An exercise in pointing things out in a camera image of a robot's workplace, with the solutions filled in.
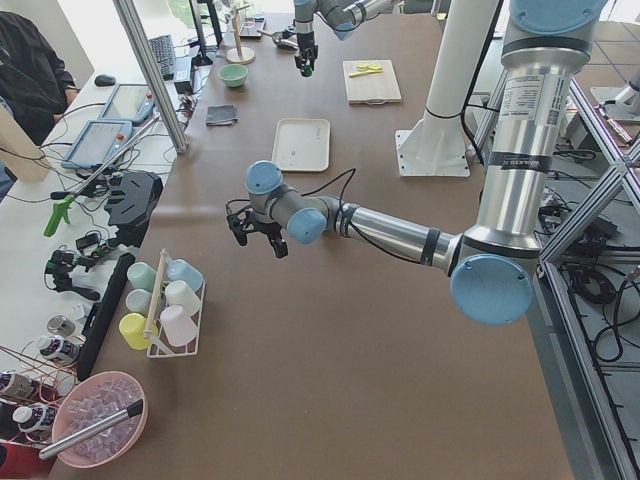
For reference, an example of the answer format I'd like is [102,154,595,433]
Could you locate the black keyboard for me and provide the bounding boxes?
[148,35,175,80]

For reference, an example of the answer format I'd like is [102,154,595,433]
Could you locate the grey plastic cup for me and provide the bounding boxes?
[125,289,152,317]

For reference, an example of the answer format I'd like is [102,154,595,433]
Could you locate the metal scoop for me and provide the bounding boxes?
[258,29,298,51]

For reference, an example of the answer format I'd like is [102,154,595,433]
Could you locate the pink bowl of ice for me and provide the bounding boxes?
[51,371,148,469]

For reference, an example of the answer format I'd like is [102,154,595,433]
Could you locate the pink plastic cup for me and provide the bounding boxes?
[160,305,198,347]

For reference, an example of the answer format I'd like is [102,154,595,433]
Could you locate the black plastic bracket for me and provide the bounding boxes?
[104,171,163,247]

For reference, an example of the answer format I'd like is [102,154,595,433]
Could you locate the white plastic cup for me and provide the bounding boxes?
[164,280,201,317]

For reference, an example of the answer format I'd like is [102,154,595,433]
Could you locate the mint green bowl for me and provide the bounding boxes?
[218,64,249,88]

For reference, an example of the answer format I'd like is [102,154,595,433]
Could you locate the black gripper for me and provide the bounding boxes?
[294,30,316,75]
[225,199,288,258]

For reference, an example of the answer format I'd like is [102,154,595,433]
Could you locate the lemon slices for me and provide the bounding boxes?
[356,62,382,72]

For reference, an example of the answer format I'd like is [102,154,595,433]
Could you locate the white cup rack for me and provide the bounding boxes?
[143,249,206,359]

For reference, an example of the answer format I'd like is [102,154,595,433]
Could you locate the blue teach pendant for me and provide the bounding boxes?
[61,119,133,169]
[100,83,155,126]

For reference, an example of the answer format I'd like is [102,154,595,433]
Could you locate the grey folded cloth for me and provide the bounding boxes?
[205,104,238,126]

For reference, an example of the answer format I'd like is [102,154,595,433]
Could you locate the blue plastic cup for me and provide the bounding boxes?
[166,259,204,292]

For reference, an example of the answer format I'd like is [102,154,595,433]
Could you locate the white rabbit tray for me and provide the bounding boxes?
[271,118,330,173]

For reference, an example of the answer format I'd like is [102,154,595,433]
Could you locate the wooden cutting board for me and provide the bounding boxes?
[342,60,402,105]

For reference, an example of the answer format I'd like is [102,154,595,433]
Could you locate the yellow plastic cup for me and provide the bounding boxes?
[119,313,151,351]

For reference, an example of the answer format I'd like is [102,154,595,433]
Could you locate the person in black jacket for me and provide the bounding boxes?
[1,11,78,145]

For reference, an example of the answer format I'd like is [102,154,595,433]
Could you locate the black computer mouse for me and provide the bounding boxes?
[94,74,117,87]

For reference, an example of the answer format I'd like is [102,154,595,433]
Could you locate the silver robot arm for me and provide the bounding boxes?
[293,0,398,78]
[227,1,604,325]

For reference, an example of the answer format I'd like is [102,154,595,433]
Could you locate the metal tongs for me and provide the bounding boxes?
[39,399,145,460]

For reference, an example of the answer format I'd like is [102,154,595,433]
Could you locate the green plastic cup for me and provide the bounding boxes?
[127,262,157,292]

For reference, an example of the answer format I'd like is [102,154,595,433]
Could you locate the yellow plastic knife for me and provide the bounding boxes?
[348,69,383,78]

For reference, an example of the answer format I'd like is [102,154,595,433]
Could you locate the green handled grabber tool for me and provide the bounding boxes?
[43,112,161,238]

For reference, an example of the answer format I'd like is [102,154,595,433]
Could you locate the wooden mug tree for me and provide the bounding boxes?
[225,0,256,65]

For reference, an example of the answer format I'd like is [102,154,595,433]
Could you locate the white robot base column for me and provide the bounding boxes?
[396,0,502,177]

